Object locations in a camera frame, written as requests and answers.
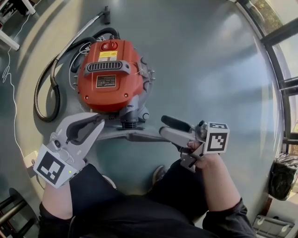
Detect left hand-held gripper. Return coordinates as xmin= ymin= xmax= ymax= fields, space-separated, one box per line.
xmin=33 ymin=112 xmax=106 ymax=189

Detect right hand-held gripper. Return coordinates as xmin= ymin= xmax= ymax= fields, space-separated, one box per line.
xmin=158 ymin=115 xmax=230 ymax=173

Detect orange vacuum cleaner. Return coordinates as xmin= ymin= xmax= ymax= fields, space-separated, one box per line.
xmin=74 ymin=39 xmax=156 ymax=130

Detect person's left forearm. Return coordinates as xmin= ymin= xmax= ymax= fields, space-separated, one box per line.
xmin=41 ymin=178 xmax=74 ymax=219

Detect person's right forearm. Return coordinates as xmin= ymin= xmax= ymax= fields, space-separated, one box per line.
xmin=195 ymin=152 xmax=242 ymax=212

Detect person's right hand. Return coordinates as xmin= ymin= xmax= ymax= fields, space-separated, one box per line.
xmin=187 ymin=141 xmax=202 ymax=152

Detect person's right shoe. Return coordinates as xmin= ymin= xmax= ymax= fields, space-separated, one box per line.
xmin=152 ymin=165 xmax=170 ymax=184

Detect person's shoe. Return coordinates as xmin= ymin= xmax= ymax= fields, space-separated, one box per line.
xmin=102 ymin=174 xmax=117 ymax=190
xmin=152 ymin=165 xmax=170 ymax=184

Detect person's left shoe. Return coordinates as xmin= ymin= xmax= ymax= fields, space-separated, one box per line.
xmin=102 ymin=174 xmax=117 ymax=190

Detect white power strip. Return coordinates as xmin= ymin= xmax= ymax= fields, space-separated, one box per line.
xmin=24 ymin=150 xmax=39 ymax=168

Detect person's black clothing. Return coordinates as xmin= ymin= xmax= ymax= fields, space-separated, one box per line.
xmin=38 ymin=159 xmax=258 ymax=238

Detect black metal stool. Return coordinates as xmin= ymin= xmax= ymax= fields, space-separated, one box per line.
xmin=0 ymin=187 xmax=40 ymax=238

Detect black bagged trash bin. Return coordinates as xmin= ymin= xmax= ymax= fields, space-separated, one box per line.
xmin=267 ymin=152 xmax=298 ymax=201

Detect grey metal case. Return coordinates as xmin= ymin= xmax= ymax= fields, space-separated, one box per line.
xmin=252 ymin=215 xmax=295 ymax=238

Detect black vacuum hose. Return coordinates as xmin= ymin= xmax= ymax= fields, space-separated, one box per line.
xmin=34 ymin=27 xmax=121 ymax=123

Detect white extension cable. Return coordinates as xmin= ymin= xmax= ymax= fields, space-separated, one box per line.
xmin=1 ymin=9 xmax=35 ymax=159

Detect white vacuum power cord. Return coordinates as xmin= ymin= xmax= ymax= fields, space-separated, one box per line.
xmin=68 ymin=34 xmax=103 ymax=112

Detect black-framed glass window wall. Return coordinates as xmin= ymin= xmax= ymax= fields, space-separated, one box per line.
xmin=235 ymin=0 xmax=298 ymax=154

